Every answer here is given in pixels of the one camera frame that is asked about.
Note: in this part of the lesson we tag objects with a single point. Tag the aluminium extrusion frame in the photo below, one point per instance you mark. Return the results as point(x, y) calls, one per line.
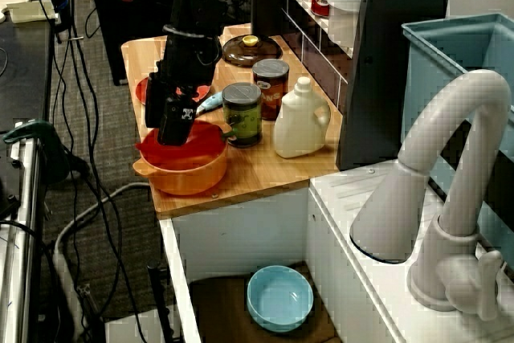
point(20, 238)

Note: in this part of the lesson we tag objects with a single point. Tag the dark tiled backsplash shelf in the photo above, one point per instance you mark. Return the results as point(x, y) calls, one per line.
point(317, 54)

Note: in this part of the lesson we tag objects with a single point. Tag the pale paper notepad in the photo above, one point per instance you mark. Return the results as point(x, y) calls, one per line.
point(30, 11)

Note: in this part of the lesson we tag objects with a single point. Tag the medium clear jar white lid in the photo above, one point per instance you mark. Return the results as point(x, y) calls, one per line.
point(343, 13)

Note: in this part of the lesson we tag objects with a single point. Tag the brown glass lid yellow knob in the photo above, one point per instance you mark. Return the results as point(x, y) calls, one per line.
point(251, 51)

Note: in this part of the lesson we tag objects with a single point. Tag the red bell pepper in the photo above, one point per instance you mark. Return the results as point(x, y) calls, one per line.
point(205, 142)

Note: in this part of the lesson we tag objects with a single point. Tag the teal plastic bin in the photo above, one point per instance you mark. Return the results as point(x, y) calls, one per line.
point(433, 78)

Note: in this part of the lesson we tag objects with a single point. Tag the grey toy faucet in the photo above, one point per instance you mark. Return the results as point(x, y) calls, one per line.
point(454, 198)

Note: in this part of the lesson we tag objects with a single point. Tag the black desk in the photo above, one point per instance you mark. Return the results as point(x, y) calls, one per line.
point(24, 78)

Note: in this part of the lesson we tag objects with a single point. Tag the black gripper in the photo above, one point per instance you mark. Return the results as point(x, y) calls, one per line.
point(188, 62)

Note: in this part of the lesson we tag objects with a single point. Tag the green clamp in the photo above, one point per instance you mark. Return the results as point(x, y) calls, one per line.
point(44, 146)

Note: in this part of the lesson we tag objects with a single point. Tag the white sink basin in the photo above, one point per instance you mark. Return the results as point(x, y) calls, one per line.
point(361, 287)

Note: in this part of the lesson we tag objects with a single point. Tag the green peas can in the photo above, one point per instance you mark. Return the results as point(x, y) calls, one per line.
point(243, 118)

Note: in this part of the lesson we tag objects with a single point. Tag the red round plate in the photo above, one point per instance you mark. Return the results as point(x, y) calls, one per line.
point(140, 92)

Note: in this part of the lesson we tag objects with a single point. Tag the black computer case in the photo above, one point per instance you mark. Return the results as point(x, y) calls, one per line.
point(128, 29)

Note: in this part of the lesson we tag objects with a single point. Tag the orange beans can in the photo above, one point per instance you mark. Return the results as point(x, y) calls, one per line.
point(275, 94)

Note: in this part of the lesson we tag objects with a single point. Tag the light blue bowl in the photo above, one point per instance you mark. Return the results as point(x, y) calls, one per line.
point(281, 299)

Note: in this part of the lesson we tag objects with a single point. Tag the orange plastic pot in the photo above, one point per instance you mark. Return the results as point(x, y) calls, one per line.
point(184, 178)

